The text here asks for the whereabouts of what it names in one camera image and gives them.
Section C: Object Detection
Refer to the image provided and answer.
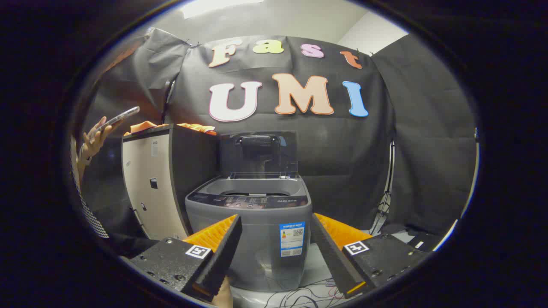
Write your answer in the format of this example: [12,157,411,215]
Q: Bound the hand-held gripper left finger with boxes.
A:
[128,214,243,302]

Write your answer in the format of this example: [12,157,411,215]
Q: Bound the silver smartphone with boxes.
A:
[95,106,140,132]

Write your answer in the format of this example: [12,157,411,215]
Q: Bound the grey washing machine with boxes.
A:
[185,173,313,292]

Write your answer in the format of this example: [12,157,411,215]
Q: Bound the black light stand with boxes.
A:
[370,139,395,235]

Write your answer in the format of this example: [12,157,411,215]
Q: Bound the black backdrop cloth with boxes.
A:
[81,28,478,236]

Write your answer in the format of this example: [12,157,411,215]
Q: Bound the tangle of thin cables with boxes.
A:
[263,278,347,308]

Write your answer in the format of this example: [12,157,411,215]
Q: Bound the black box with white label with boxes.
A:
[407,231,441,251]

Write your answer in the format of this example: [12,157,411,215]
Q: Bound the white and dark cabinet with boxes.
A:
[122,124,221,241]

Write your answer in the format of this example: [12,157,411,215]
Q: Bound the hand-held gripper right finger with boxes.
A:
[310,213,429,300]

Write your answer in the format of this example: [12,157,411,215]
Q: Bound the orange garment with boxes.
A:
[124,121,217,136]

